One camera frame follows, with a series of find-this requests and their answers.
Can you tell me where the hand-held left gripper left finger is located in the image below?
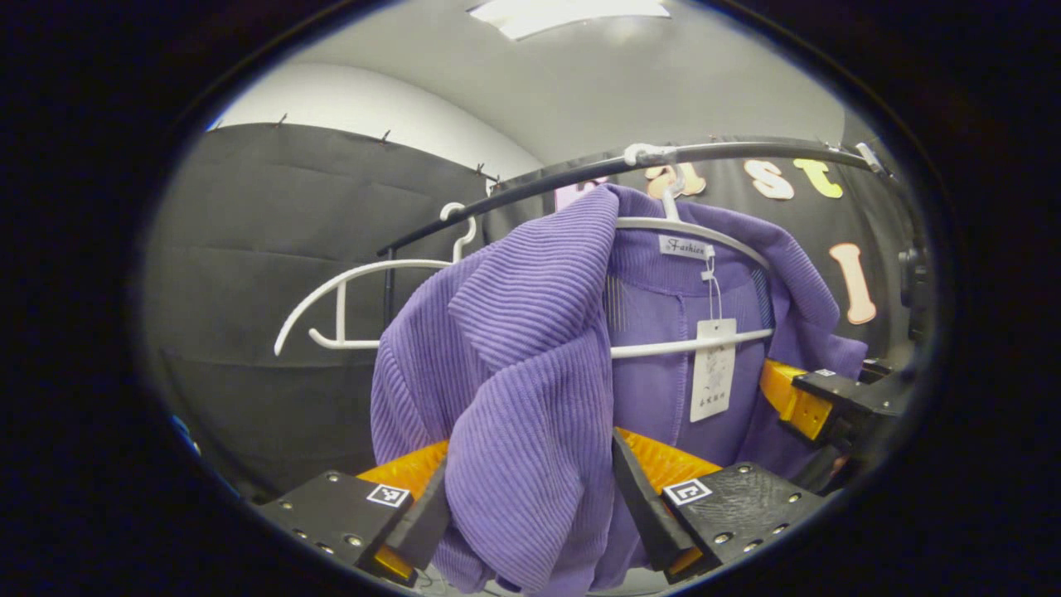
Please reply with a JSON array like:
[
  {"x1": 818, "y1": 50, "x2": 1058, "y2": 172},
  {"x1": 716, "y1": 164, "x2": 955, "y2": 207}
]
[{"x1": 257, "y1": 439, "x2": 453, "y2": 588}]

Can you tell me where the purple ribbed jacket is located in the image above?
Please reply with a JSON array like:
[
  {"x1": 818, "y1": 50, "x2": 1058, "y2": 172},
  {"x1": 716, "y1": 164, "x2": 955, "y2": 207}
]
[{"x1": 369, "y1": 184, "x2": 870, "y2": 597}]

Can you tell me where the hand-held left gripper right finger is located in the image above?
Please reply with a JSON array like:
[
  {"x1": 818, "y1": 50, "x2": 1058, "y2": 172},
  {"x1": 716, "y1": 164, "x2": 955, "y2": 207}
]
[{"x1": 607, "y1": 427, "x2": 830, "y2": 585}]

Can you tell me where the black metal clothes rack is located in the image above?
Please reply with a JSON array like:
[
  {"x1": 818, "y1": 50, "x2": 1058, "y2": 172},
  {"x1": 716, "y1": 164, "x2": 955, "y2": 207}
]
[{"x1": 377, "y1": 139, "x2": 892, "y2": 332}]

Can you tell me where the ceiling light panel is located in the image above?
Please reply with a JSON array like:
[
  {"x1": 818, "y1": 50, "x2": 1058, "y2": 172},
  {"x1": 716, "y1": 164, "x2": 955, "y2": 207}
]
[{"x1": 467, "y1": 0, "x2": 671, "y2": 41}]

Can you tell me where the black backdrop cloth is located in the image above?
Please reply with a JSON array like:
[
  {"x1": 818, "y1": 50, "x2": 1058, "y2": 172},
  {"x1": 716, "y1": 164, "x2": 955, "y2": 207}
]
[{"x1": 145, "y1": 123, "x2": 921, "y2": 498}]

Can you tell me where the white plastic clothes hanger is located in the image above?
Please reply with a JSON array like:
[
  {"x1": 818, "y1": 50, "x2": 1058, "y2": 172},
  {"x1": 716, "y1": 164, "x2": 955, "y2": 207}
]
[
  {"x1": 274, "y1": 201, "x2": 479, "y2": 357},
  {"x1": 611, "y1": 143, "x2": 776, "y2": 359}
]

